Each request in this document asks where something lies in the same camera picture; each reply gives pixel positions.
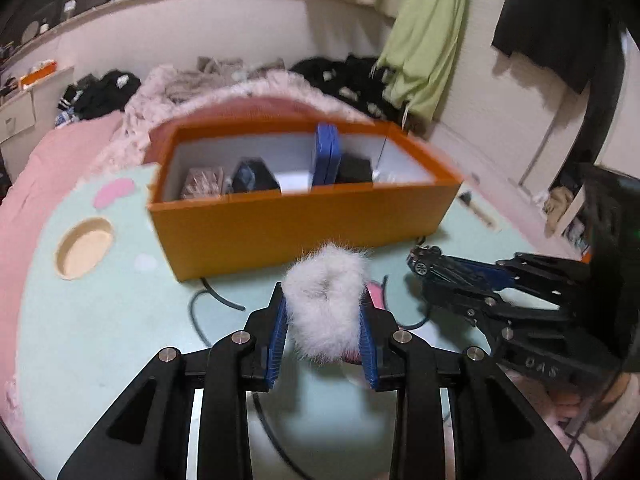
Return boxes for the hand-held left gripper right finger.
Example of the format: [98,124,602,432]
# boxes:
[359,294,583,480]

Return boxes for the pink floral blanket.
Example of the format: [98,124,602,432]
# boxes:
[92,62,386,176]

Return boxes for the black toy car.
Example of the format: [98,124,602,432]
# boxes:
[406,245,443,278]

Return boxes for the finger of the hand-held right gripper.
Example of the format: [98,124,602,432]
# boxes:
[416,276,572,342]
[432,252,592,307]

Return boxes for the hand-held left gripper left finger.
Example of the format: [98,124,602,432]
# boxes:
[56,282,288,480]

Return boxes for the pink bed sheet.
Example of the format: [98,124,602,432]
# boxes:
[0,110,151,436]

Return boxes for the orange cardboard box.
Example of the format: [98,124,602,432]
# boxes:
[146,112,463,282]

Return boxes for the white shelf unit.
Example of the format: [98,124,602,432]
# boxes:
[520,160,601,261]

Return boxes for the green hanging cloth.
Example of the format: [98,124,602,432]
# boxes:
[375,0,478,136]

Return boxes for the black clothes pile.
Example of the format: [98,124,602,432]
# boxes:
[290,55,406,121]
[57,70,141,121]

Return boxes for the blue tin box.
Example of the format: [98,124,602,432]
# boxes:
[311,122,343,188]

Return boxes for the small orange storage box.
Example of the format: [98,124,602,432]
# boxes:
[19,60,58,86]

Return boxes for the black cable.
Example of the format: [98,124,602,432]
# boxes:
[382,275,433,331]
[189,275,313,480]

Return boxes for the beige fleece cloth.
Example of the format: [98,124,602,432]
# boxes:
[165,57,286,101]

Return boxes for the red corduroy pillow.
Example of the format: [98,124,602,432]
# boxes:
[165,95,373,133]

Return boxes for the white fur ball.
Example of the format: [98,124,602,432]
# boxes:
[281,241,371,363]

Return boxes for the beige plush cloth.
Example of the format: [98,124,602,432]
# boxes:
[542,185,576,236]

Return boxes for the black hanging garment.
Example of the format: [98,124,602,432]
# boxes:
[492,0,623,96]

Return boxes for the white desk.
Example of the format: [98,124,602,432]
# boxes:
[0,62,76,146]

